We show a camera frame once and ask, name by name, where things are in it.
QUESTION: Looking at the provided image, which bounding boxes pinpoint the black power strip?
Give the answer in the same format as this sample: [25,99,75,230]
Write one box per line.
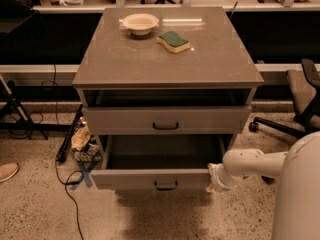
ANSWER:
[56,105,82,163]

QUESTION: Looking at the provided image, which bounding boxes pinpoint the grey top drawer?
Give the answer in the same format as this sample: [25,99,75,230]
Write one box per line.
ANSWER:
[83,106,251,135]

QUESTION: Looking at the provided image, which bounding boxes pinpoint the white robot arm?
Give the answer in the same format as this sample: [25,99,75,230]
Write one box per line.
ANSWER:
[207,132,320,240]

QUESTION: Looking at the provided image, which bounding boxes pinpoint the white bowl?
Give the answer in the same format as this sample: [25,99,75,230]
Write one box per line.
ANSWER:
[122,13,159,36]

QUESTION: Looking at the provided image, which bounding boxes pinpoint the green yellow sponge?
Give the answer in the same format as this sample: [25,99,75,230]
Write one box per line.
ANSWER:
[157,31,190,54]

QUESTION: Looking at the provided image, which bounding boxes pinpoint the black office chair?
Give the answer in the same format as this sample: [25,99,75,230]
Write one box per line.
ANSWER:
[248,58,320,185]

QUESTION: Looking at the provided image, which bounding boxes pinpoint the tan shoe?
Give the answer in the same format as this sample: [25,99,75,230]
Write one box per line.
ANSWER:
[0,163,19,182]

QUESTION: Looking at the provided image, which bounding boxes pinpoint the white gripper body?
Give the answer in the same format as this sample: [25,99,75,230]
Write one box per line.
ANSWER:
[210,164,244,192]

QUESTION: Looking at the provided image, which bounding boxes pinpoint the grey drawer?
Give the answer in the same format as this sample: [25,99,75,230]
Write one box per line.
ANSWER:
[91,134,233,191]
[83,106,251,135]

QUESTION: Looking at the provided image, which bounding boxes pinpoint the black floor cable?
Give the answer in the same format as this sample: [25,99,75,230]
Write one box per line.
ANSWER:
[54,160,86,240]

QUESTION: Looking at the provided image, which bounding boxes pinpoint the black tripod stand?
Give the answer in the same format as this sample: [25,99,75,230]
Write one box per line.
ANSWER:
[0,74,48,139]

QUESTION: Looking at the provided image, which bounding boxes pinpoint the grey drawer cabinet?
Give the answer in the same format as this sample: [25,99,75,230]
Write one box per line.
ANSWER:
[72,6,265,196]

